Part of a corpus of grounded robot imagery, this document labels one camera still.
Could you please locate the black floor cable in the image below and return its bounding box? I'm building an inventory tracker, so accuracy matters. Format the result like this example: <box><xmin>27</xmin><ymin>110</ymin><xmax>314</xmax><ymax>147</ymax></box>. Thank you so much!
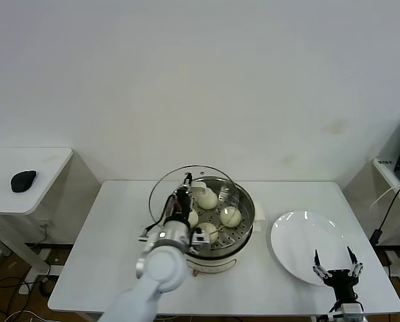
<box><xmin>0</xmin><ymin>275</ymin><xmax>36</xmax><ymax>298</ymax></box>

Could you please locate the perforated steel steamer basket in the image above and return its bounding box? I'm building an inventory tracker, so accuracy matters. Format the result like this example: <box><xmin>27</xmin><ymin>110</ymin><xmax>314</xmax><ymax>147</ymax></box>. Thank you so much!
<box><xmin>156</xmin><ymin>176</ymin><xmax>266</xmax><ymax>251</ymax></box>

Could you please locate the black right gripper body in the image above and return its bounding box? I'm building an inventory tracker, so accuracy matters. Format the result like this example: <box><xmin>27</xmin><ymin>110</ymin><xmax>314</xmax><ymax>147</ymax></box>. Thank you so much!
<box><xmin>323</xmin><ymin>270</ymin><xmax>358</xmax><ymax>303</ymax></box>

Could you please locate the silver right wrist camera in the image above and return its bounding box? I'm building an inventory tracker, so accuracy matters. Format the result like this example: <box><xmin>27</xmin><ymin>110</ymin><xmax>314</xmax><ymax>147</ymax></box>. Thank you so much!
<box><xmin>327</xmin><ymin>301</ymin><xmax>365</xmax><ymax>322</ymax></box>

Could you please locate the white side table with mouse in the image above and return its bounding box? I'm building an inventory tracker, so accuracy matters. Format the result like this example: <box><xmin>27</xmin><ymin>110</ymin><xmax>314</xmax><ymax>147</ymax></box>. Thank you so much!
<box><xmin>0</xmin><ymin>146</ymin><xmax>102</xmax><ymax>282</ymax></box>

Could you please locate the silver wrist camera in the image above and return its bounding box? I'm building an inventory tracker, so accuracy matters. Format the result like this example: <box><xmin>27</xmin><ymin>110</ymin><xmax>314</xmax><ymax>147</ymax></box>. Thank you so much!
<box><xmin>190</xmin><ymin>227</ymin><xmax>211</xmax><ymax>252</ymax></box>
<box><xmin>327</xmin><ymin>301</ymin><xmax>365</xmax><ymax>322</ymax></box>

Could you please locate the white round plate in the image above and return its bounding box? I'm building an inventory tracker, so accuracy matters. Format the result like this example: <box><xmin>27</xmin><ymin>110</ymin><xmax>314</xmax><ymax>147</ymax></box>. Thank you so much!
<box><xmin>270</xmin><ymin>210</ymin><xmax>356</xmax><ymax>286</ymax></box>

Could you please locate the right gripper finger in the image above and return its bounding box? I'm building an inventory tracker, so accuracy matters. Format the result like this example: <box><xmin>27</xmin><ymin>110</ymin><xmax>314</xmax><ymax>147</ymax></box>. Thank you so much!
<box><xmin>347</xmin><ymin>246</ymin><xmax>364</xmax><ymax>279</ymax></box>
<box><xmin>313</xmin><ymin>248</ymin><xmax>330</xmax><ymax>281</ymax></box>

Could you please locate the black computer mouse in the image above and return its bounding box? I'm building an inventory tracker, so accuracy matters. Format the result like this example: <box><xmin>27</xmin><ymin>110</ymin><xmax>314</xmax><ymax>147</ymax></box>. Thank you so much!
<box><xmin>11</xmin><ymin>170</ymin><xmax>39</xmax><ymax>193</ymax></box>

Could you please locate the white cable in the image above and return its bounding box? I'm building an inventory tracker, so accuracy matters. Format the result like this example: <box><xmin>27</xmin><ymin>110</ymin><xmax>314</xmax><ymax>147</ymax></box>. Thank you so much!
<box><xmin>368</xmin><ymin>185</ymin><xmax>400</xmax><ymax>212</ymax></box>

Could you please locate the glass lid with cream handle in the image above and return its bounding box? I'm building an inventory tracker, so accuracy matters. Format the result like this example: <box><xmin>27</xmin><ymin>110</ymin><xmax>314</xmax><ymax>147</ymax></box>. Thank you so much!
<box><xmin>148</xmin><ymin>164</ymin><xmax>242</xmax><ymax>235</ymax></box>

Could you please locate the white side table with laptop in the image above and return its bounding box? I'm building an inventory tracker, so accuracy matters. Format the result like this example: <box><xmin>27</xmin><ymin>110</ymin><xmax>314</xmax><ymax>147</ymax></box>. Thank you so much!
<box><xmin>372</xmin><ymin>157</ymin><xmax>400</xmax><ymax>298</ymax></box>

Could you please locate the cream electric cooker base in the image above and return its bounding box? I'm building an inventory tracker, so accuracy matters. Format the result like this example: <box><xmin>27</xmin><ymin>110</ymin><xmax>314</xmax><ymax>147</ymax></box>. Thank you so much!
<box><xmin>183</xmin><ymin>221</ymin><xmax>263</xmax><ymax>278</ymax></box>

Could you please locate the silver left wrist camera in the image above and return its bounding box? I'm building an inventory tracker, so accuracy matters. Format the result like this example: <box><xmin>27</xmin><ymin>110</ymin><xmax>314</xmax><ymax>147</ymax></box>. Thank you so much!
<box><xmin>190</xmin><ymin>227</ymin><xmax>211</xmax><ymax>252</ymax></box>

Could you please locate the black power cable with adapter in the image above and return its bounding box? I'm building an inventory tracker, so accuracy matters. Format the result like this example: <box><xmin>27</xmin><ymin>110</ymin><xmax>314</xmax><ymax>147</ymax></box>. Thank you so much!
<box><xmin>369</xmin><ymin>186</ymin><xmax>400</xmax><ymax>248</ymax></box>

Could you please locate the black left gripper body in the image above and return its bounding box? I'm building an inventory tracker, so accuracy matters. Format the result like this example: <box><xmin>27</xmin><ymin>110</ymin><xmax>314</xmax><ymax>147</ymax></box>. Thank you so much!
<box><xmin>166</xmin><ymin>189</ymin><xmax>193</xmax><ymax>222</ymax></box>

